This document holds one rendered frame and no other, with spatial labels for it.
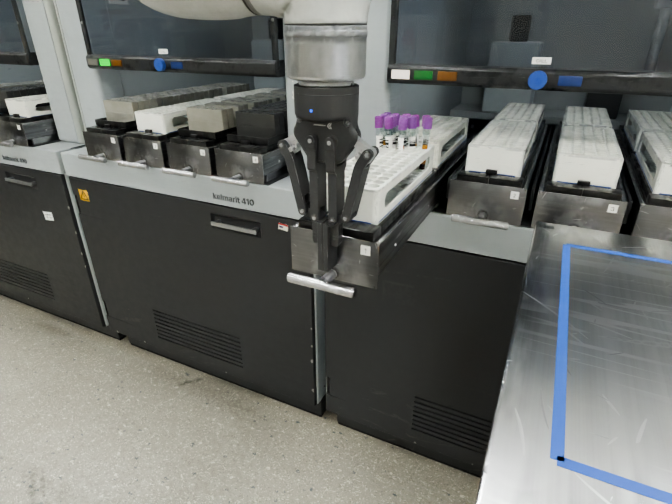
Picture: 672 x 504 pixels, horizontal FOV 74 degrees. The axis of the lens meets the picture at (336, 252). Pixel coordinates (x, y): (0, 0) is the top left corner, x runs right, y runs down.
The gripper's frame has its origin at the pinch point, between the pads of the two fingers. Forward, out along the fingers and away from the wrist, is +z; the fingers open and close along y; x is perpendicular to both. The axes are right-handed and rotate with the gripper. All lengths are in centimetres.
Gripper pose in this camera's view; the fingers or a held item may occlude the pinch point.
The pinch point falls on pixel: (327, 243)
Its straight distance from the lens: 60.0
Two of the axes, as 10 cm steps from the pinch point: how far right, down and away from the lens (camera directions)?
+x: -4.4, 3.9, -8.1
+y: -9.0, -1.9, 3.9
